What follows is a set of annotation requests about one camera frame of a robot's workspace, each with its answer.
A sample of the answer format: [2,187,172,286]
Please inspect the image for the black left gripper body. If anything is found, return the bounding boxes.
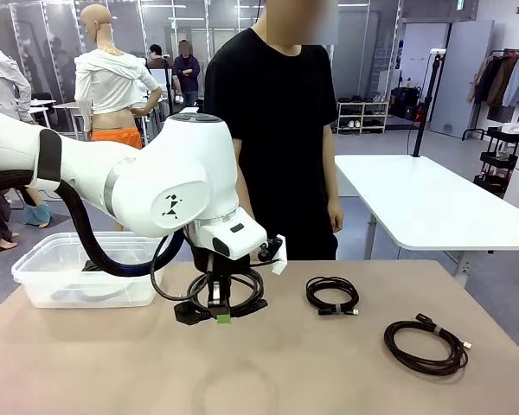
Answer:
[192,244,254,278]

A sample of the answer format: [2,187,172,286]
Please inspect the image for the thick black power cord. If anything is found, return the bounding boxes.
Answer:
[174,270,270,326]

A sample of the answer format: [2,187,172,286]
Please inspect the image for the black braided USB cable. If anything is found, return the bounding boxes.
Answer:
[383,313,475,377]

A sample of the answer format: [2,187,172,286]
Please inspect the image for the person's left forearm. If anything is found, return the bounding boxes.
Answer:
[326,163,343,208]

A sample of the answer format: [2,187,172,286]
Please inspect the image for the person's right forearm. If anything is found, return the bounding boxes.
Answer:
[234,163,255,221]

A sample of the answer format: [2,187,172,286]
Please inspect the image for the person's left hand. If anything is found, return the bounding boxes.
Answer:
[328,202,345,233]

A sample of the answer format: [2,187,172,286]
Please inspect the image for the left arm black braided sleeve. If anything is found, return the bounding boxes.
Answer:
[0,129,187,278]

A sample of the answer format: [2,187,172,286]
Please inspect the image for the person in black T-shirt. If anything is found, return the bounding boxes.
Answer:
[202,0,341,261]

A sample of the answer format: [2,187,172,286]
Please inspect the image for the translucent white plastic bin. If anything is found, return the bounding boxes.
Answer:
[11,232,164,309]

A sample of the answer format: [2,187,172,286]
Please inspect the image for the background person purple hoodie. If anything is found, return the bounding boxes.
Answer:
[172,41,202,107]

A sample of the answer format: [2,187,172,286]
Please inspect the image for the large white table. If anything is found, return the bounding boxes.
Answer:
[333,154,519,282]

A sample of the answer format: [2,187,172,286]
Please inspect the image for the white shoe rack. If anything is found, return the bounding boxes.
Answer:
[336,99,390,135]

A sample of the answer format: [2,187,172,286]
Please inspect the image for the mannequin with orange trousers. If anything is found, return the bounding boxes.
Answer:
[74,3,163,150]

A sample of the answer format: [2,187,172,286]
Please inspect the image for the background person brown top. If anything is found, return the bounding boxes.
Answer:
[145,43,166,70]

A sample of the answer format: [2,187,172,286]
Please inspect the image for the white office desk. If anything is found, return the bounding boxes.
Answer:
[25,98,66,131]
[51,101,92,142]

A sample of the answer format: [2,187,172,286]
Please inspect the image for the black backpack pile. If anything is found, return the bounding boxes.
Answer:
[391,86,421,122]

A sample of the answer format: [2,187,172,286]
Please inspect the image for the mannequin in grey shirt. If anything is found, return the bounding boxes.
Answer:
[0,21,35,256]

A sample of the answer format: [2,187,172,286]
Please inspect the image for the black utility cart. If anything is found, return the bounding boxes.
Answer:
[473,125,519,196]

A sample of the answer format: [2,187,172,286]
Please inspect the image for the grey door panel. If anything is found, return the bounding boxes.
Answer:
[429,20,495,139]

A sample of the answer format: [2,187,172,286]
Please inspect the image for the clothes rack with coats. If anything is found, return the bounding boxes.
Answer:
[461,49,519,142]

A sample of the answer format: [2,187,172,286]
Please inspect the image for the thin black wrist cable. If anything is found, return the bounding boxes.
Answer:
[150,233,200,303]

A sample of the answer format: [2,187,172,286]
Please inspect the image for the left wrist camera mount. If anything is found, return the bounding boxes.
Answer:
[257,234,289,277]

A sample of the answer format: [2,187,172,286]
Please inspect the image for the black tripod with camera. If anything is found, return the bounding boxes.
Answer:
[163,54,176,116]

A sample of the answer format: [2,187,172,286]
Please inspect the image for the black camera stand pole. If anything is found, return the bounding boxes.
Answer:
[412,48,447,157]

